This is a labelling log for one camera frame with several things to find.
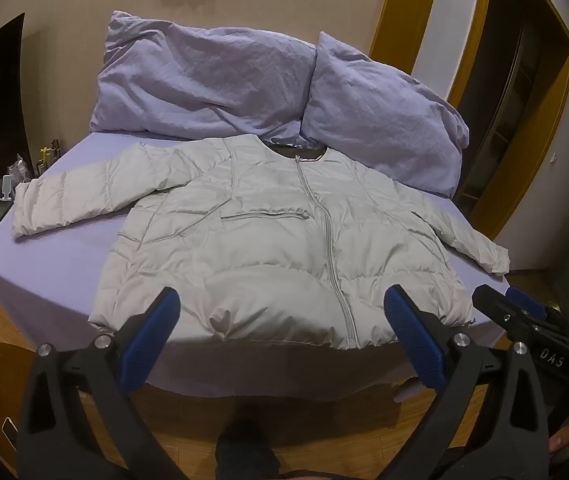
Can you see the large lavender pillow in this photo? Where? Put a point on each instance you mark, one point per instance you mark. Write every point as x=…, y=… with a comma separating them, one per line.
x=199, y=75

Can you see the small lavender pillow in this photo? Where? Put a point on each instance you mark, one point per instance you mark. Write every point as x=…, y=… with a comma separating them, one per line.
x=384, y=120

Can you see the yellow wooden door frame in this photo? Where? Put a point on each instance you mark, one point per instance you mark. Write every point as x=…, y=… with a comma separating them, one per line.
x=529, y=160

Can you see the clear plastic bag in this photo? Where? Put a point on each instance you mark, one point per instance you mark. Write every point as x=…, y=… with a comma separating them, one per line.
x=20, y=167

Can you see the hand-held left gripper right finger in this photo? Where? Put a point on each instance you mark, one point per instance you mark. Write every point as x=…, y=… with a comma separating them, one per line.
x=414, y=332

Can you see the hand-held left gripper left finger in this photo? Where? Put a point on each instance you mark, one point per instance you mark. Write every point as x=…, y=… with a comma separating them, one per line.
x=150, y=332

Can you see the bed with lavender sheet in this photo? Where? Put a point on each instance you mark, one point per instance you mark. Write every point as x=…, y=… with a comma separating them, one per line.
x=54, y=270

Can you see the cream puffer jacket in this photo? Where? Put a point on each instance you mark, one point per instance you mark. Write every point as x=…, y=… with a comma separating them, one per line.
x=264, y=240

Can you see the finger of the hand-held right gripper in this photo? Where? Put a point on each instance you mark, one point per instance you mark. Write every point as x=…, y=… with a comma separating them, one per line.
x=526, y=300
x=494, y=307

